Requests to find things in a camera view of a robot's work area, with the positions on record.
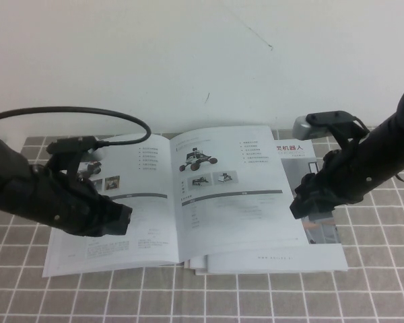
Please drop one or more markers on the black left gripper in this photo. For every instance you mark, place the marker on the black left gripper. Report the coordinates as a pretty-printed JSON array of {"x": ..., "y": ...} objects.
[{"x": 70, "y": 208}]

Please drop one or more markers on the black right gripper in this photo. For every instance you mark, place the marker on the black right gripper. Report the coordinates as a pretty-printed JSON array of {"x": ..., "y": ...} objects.
[{"x": 336, "y": 181}]

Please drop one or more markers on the white robot catalogue book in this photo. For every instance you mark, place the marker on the white robot catalogue book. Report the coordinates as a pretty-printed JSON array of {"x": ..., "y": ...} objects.
[{"x": 222, "y": 215}]

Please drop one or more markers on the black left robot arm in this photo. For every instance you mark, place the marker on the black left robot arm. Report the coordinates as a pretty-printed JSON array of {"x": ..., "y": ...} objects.
[{"x": 6, "y": 181}]

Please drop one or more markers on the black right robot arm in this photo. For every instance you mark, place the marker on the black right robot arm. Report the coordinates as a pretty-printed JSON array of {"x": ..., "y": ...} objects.
[{"x": 390, "y": 148}]

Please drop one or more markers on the closed book with office photo cover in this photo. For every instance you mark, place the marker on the closed book with office photo cover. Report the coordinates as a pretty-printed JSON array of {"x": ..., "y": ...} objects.
[{"x": 323, "y": 255}]

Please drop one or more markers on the white booklet stack under books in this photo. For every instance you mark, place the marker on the white booklet stack under books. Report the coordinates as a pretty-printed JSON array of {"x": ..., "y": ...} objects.
[{"x": 192, "y": 264}]

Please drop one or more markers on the grey white-grid tablecloth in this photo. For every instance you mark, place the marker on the grey white-grid tablecloth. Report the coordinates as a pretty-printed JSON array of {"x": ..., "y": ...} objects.
[{"x": 222, "y": 296}]

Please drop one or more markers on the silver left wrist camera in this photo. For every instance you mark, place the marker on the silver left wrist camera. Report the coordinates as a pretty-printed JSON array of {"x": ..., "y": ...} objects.
[{"x": 95, "y": 155}]

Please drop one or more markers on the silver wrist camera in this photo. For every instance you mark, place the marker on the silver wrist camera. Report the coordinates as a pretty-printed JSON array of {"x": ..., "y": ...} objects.
[
  {"x": 306, "y": 129},
  {"x": 95, "y": 155}
]

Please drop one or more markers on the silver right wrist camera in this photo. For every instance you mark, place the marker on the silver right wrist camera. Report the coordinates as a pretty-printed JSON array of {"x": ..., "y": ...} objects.
[{"x": 306, "y": 129}]

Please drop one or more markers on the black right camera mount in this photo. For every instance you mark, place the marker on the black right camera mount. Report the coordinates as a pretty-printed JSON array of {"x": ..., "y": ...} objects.
[{"x": 336, "y": 122}]

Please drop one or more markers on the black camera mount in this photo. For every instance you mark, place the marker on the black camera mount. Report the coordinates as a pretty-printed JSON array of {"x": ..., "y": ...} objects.
[
  {"x": 336, "y": 122},
  {"x": 70, "y": 148}
]

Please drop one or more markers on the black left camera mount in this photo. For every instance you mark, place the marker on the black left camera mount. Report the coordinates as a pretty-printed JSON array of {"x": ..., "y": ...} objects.
[{"x": 70, "y": 148}]

